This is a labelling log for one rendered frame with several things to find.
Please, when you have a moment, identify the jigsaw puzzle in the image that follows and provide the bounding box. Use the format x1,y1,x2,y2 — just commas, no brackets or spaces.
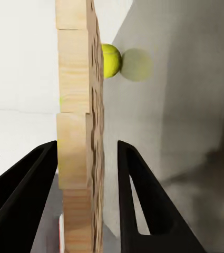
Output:
55,0,105,253

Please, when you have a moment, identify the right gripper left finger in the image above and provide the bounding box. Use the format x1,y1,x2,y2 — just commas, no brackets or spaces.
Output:
0,140,58,253

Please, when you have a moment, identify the tennis ball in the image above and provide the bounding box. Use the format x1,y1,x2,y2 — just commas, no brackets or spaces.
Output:
102,44,122,79

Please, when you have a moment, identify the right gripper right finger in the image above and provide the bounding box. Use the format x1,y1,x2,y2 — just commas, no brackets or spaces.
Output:
117,140,206,253

